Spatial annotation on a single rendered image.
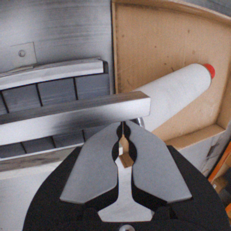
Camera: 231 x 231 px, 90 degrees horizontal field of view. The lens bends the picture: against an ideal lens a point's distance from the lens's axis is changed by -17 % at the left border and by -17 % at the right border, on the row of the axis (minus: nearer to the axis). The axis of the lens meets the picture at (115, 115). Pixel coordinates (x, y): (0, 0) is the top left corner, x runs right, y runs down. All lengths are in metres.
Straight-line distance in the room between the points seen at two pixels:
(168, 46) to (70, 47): 0.15
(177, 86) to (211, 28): 0.18
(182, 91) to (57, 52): 0.16
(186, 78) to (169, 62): 0.06
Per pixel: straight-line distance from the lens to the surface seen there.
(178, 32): 0.26
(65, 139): 0.18
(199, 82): 0.21
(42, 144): 0.18
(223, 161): 3.40
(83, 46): 0.19
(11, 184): 0.34
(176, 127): 0.32
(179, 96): 0.17
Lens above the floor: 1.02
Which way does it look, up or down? 57 degrees down
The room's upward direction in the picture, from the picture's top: 144 degrees clockwise
